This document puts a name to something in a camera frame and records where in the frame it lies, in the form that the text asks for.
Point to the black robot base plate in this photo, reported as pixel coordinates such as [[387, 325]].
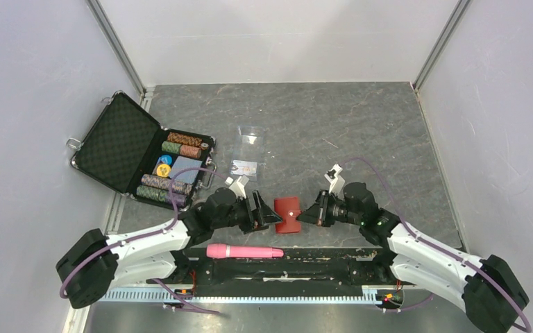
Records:
[[300, 272]]

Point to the clear plastic card box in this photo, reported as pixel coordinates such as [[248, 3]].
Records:
[[248, 152]]

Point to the blue poker chip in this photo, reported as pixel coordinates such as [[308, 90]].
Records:
[[165, 159]]

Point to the yellow poker chip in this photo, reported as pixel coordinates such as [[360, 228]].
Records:
[[163, 170]]

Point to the blue playing card deck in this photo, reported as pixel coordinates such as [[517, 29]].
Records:
[[185, 170]]

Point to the brown poker chip stack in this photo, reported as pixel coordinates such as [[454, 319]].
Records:
[[187, 140]]

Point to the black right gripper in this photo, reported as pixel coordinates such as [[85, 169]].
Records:
[[319, 209]]

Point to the black poker chip case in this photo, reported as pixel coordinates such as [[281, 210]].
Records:
[[125, 143]]

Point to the purple poker chip stack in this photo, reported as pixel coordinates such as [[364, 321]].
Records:
[[166, 184]]

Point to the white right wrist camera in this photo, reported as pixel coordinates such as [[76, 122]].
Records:
[[333, 176]]

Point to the right aluminium frame post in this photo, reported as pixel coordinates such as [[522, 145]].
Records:
[[453, 21]]

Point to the toothed aluminium rail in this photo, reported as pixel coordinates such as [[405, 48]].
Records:
[[161, 295]]

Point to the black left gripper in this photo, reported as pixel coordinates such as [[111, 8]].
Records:
[[266, 213]]

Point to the aluminium frame post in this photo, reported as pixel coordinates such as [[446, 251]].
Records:
[[453, 21], [114, 41]]

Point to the green poker chip stack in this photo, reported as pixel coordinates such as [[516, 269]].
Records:
[[161, 195]]

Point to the pink cylindrical wand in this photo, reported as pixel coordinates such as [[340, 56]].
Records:
[[223, 251]]

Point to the red leather card holder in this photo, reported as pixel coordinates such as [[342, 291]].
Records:
[[288, 208]]

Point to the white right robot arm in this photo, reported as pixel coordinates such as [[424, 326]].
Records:
[[486, 290]]

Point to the green and brown chip stack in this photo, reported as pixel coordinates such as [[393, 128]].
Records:
[[181, 149]]

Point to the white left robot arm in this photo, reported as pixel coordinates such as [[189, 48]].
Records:
[[97, 263]]

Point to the left aluminium frame post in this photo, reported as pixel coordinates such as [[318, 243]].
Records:
[[114, 41]]

